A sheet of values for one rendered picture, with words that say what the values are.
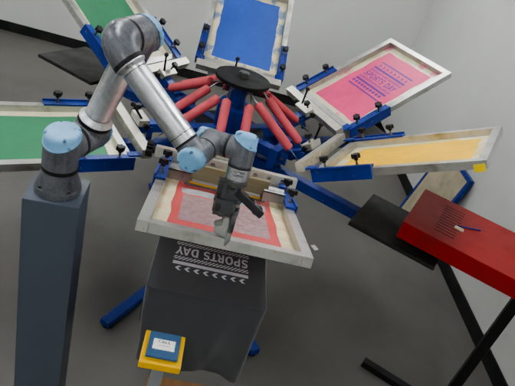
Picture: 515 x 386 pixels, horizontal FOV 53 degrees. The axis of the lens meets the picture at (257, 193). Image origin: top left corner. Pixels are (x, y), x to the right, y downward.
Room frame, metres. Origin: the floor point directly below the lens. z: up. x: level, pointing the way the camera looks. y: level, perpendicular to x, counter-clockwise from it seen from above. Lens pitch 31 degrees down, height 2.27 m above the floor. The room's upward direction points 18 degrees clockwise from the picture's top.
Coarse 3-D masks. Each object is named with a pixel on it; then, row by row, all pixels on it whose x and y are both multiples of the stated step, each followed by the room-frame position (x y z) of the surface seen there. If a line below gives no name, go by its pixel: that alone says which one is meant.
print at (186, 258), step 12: (180, 240) 1.67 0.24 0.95; (180, 252) 1.60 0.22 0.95; (192, 252) 1.62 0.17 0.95; (204, 252) 1.64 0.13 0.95; (216, 252) 1.67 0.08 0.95; (228, 252) 1.69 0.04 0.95; (180, 264) 1.53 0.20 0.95; (192, 264) 1.55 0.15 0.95; (204, 264) 1.57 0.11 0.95; (216, 264) 1.60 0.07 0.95; (228, 264) 1.62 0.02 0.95; (240, 264) 1.64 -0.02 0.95; (216, 276) 1.53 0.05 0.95; (228, 276) 1.55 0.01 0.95; (240, 276) 1.57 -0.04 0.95
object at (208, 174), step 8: (208, 168) 1.90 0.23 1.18; (216, 168) 1.91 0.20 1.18; (192, 176) 1.88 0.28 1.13; (200, 176) 1.89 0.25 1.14; (208, 176) 1.89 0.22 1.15; (216, 176) 1.90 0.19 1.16; (224, 176) 1.91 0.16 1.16; (216, 184) 1.89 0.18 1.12; (248, 184) 1.92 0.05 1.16; (256, 184) 1.93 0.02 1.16; (264, 184) 1.94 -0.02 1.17; (256, 192) 1.92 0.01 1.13
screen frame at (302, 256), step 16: (160, 192) 1.61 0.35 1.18; (144, 208) 1.40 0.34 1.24; (144, 224) 1.30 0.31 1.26; (160, 224) 1.31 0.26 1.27; (176, 224) 1.34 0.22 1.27; (288, 224) 1.70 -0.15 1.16; (192, 240) 1.32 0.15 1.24; (208, 240) 1.33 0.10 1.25; (224, 240) 1.34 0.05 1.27; (240, 240) 1.36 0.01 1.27; (304, 240) 1.53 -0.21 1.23; (256, 256) 1.35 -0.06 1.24; (272, 256) 1.36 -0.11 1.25; (288, 256) 1.37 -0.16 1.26; (304, 256) 1.38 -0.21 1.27
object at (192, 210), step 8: (184, 184) 1.89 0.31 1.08; (176, 192) 1.75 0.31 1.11; (208, 192) 1.87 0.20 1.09; (176, 200) 1.66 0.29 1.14; (184, 200) 1.68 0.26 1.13; (192, 200) 1.71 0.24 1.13; (200, 200) 1.74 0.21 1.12; (208, 200) 1.77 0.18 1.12; (176, 208) 1.57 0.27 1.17; (184, 208) 1.59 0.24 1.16; (192, 208) 1.62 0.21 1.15; (200, 208) 1.64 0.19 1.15; (208, 208) 1.67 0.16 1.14; (176, 216) 1.49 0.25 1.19; (184, 216) 1.51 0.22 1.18; (192, 216) 1.54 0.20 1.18; (200, 216) 1.56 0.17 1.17; (208, 216) 1.58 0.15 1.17; (216, 216) 1.61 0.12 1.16; (184, 224) 1.44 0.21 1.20; (192, 224) 1.46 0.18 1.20; (200, 224) 1.48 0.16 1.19; (208, 224) 1.50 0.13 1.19
